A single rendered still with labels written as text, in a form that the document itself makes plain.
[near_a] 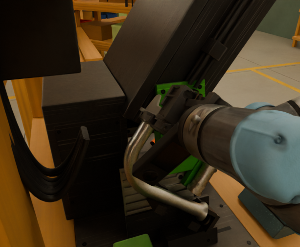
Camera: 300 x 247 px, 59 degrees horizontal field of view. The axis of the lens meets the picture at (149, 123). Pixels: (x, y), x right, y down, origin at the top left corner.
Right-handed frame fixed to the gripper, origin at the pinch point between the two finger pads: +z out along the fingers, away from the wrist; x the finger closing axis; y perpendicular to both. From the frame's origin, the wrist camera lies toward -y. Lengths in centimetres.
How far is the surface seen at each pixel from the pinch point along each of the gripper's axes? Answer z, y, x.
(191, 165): 3.4, -2.6, -15.8
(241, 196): 9.3, -2.4, -39.1
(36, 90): 81, -11, 25
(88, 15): 821, 221, 54
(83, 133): -9.4, -7.5, 11.8
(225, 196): 12.7, -5.0, -37.4
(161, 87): 2.0, 7.7, 1.3
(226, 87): 293, 126, -182
